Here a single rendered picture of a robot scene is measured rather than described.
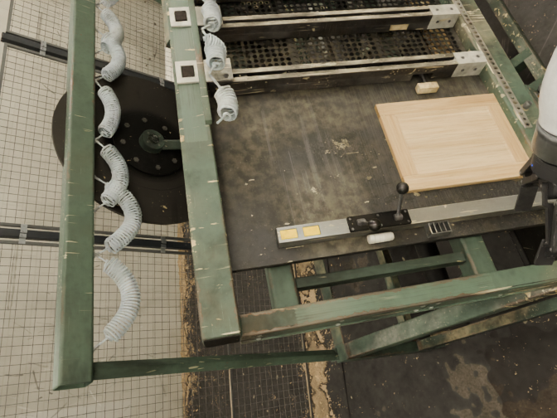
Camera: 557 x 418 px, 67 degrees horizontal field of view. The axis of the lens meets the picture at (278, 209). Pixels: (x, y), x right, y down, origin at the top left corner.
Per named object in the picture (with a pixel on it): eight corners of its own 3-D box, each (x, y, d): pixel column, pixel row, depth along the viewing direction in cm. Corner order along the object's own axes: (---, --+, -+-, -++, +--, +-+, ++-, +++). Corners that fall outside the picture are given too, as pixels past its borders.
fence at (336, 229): (551, 207, 143) (559, 202, 139) (278, 248, 127) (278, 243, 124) (544, 195, 145) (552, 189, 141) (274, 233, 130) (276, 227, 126)
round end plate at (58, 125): (243, 227, 193) (48, 205, 147) (236, 232, 197) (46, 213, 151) (220, 95, 228) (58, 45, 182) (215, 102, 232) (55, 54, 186)
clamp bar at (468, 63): (480, 78, 169) (515, 28, 148) (181, 104, 150) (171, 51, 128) (471, 60, 173) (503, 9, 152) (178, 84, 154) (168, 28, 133)
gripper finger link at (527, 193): (521, 187, 82) (520, 185, 83) (515, 211, 87) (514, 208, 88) (539, 186, 82) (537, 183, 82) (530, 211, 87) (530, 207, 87)
